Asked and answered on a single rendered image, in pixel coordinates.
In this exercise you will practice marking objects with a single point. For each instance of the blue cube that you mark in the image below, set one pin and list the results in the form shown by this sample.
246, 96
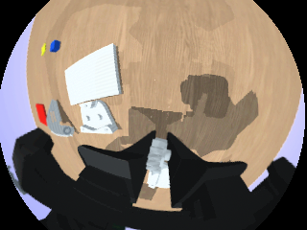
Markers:
55, 46

